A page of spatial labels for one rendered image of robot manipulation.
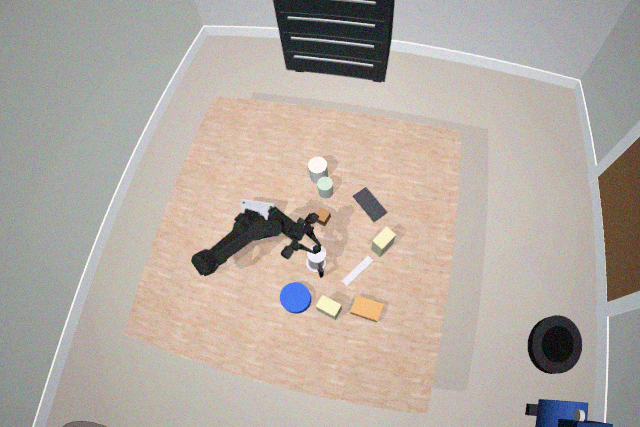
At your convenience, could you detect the white flat bar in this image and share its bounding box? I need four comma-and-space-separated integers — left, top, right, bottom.
341, 255, 374, 286

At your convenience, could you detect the blue disc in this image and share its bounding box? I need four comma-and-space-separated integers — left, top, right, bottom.
280, 282, 311, 313

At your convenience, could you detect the orange rectangular block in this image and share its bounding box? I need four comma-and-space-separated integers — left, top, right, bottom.
350, 295, 383, 323

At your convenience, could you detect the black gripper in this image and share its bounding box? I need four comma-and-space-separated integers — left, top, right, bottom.
281, 213, 322, 260

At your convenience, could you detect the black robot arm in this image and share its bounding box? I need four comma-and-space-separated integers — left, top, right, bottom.
191, 207, 308, 276

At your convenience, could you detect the pale yellow block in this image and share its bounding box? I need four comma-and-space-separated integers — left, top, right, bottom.
316, 295, 342, 320
371, 227, 396, 257

